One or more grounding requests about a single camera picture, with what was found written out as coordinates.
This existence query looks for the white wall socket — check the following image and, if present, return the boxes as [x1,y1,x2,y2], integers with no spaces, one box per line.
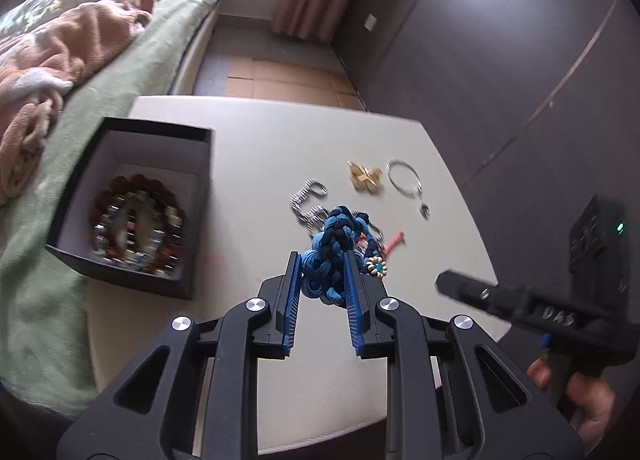
[363,14,376,32]

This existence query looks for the black jewelry box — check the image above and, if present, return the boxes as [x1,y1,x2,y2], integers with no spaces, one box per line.
[46,118,215,300]

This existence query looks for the pink fleece blanket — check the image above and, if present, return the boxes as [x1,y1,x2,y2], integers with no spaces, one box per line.
[1,0,156,203]

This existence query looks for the flattened cardboard on floor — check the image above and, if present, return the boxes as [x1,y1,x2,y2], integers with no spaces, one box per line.
[222,56,366,111]

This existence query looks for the silver ring bracelet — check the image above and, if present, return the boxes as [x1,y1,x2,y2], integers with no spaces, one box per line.
[385,159,432,220]

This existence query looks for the gold butterfly brooch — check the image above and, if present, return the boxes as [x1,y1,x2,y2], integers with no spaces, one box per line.
[347,161,382,194]

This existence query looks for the bed with green sheet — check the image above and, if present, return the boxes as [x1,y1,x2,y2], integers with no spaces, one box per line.
[1,0,220,417]

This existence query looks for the brown bead bracelet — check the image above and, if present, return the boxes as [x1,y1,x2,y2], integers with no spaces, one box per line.
[88,173,189,275]

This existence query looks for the blue braided cord bracelet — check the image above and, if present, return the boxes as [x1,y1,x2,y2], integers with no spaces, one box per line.
[298,204,407,310]

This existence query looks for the clear bag with bracelet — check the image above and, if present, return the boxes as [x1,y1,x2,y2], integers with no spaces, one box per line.
[91,189,184,277]

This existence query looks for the right hand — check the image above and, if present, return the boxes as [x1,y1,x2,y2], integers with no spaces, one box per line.
[526,356,618,454]

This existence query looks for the dark grey wardrobe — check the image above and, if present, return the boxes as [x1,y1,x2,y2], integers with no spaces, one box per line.
[333,0,639,289]

